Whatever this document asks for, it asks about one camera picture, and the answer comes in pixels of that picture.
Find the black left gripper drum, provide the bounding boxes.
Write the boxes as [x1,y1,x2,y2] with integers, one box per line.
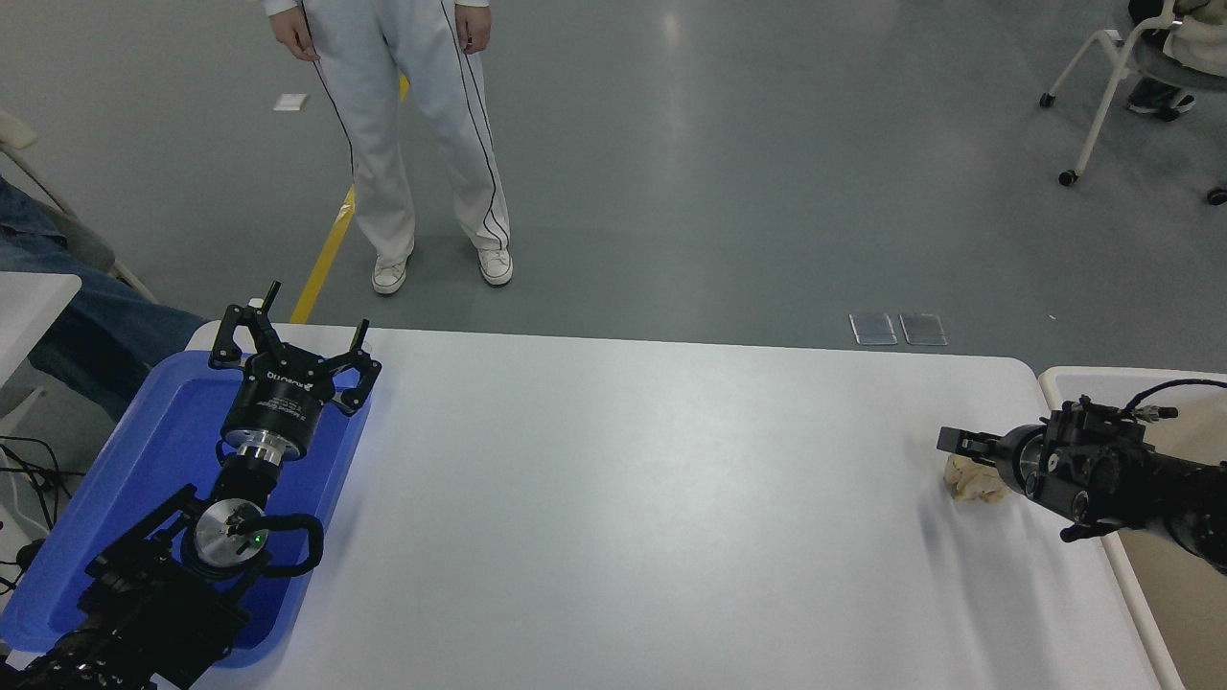
[222,347,338,451]

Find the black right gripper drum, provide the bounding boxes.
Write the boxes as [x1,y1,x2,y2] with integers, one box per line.
[991,425,1047,491]

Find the tan paper ball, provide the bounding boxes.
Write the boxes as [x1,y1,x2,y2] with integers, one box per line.
[944,454,1009,504]

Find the person's right hand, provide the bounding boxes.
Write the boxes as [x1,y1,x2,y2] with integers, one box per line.
[269,7,320,63]

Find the person's left hand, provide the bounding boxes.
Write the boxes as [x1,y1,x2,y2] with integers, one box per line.
[453,3,494,56]

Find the metal floor plate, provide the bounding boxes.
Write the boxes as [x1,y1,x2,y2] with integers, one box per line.
[849,312,899,346]
[899,312,948,347]

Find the person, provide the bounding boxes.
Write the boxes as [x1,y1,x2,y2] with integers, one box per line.
[261,0,514,296]
[1126,0,1227,122]
[0,177,207,423]

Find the blue plastic tray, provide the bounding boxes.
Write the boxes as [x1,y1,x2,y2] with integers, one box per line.
[0,350,375,669]

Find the small white table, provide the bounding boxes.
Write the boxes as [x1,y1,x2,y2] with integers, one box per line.
[0,271,82,384]

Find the large pale bin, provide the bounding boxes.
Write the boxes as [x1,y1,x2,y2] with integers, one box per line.
[1038,366,1227,690]

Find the white wheeled chair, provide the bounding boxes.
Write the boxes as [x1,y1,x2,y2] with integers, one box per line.
[1040,0,1227,207]

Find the white frame chair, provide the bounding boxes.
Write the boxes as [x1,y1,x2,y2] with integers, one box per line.
[0,110,159,303]

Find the black cables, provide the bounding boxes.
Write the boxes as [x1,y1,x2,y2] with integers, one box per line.
[0,436,73,595]

